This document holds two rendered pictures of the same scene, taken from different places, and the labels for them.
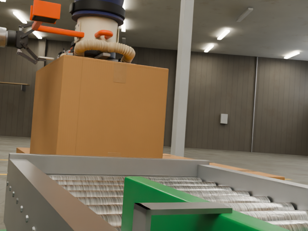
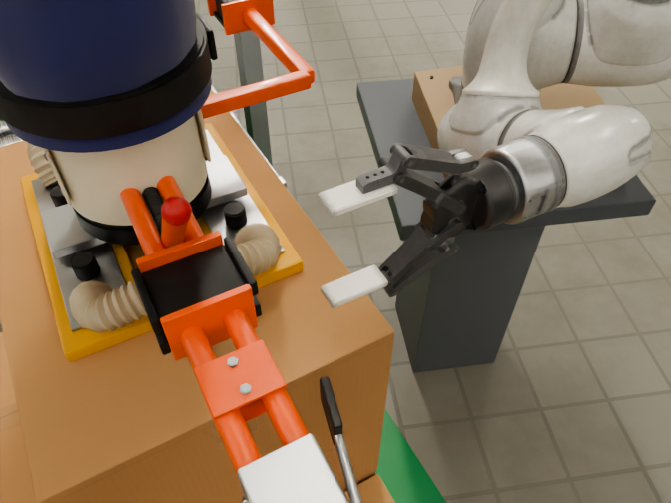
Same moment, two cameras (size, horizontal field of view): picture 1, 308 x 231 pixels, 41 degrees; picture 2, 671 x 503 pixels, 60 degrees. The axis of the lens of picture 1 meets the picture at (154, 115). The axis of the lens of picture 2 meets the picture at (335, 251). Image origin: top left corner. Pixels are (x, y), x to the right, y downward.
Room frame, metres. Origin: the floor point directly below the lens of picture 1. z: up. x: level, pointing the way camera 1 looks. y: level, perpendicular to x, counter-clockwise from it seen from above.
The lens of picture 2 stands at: (2.32, 0.47, 1.50)
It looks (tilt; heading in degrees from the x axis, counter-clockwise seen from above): 47 degrees down; 175
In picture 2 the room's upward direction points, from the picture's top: straight up
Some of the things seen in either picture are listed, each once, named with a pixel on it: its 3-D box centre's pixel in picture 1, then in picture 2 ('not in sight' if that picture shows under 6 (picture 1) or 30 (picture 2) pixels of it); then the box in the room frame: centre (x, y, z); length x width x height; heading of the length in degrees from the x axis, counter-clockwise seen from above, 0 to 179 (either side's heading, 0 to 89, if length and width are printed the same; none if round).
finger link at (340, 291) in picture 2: (46, 58); (353, 285); (1.92, 0.52, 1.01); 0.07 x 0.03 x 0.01; 113
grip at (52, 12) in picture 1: (45, 12); (240, 5); (1.36, 0.38, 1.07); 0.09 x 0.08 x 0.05; 113
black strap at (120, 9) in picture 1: (97, 12); (103, 60); (1.74, 0.27, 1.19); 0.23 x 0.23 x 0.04
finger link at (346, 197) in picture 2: not in sight; (357, 193); (1.92, 0.52, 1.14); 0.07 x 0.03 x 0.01; 113
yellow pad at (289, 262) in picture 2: not in sight; (218, 191); (1.70, 0.35, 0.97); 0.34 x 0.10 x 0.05; 23
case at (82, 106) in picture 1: (91, 117); (180, 318); (1.75, 0.26, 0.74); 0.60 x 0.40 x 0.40; 25
